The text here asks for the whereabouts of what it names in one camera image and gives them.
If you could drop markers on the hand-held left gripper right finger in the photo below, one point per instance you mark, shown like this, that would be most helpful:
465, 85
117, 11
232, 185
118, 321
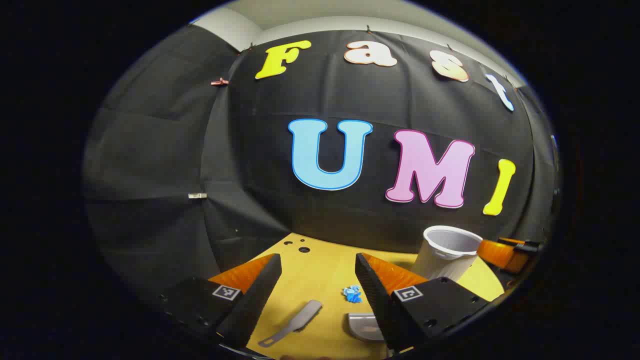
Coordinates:
372, 290

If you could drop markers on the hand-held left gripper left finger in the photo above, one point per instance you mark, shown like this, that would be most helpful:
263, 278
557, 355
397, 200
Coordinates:
260, 295

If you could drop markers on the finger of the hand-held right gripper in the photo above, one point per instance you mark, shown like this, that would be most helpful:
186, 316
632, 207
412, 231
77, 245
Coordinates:
527, 245
500, 255

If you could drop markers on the dark blue paper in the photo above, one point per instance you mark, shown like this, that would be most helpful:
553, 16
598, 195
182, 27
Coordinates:
355, 298

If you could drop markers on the light blue paper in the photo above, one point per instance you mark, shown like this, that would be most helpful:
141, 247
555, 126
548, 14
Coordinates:
351, 290

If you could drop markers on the grey dustpan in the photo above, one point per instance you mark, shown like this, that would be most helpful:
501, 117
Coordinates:
362, 327

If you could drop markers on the small grey broom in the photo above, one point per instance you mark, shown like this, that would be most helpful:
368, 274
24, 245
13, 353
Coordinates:
300, 320

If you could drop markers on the white ribbed garbage bin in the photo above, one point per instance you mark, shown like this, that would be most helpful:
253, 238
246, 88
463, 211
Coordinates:
442, 260

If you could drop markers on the yellow wooden desktop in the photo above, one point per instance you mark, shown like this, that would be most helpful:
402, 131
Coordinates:
320, 275

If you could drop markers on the white cloth clip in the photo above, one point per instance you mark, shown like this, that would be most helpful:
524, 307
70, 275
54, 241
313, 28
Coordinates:
197, 195

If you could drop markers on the copper cloth clip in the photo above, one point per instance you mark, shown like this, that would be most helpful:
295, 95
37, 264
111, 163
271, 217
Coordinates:
219, 82

